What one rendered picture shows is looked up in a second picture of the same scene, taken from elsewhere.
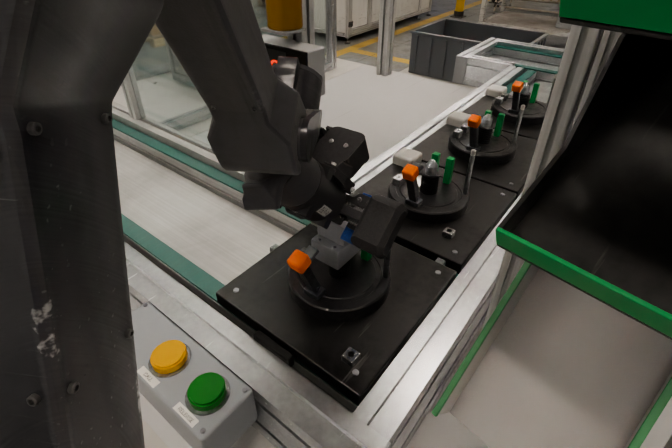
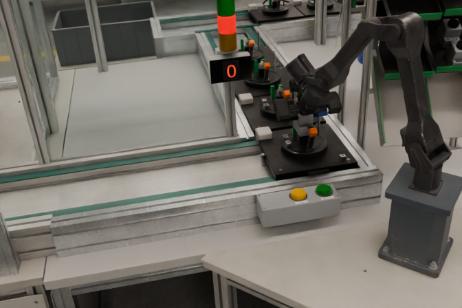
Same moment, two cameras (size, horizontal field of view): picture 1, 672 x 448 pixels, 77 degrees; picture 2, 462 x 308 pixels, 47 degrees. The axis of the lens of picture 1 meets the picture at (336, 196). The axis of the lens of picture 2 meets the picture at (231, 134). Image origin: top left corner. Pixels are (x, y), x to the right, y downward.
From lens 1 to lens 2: 1.24 m
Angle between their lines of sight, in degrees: 40
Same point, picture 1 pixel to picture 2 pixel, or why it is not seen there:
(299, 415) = (350, 177)
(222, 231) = (213, 174)
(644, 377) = not seen: hidden behind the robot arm
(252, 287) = (283, 166)
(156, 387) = (309, 201)
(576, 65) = not seen: hidden behind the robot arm
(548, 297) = (382, 97)
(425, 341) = (348, 144)
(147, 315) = (266, 196)
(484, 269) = (330, 119)
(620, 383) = not seen: hidden behind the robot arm
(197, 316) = (279, 186)
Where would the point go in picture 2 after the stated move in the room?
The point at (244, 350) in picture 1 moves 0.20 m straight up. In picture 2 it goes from (312, 179) to (313, 114)
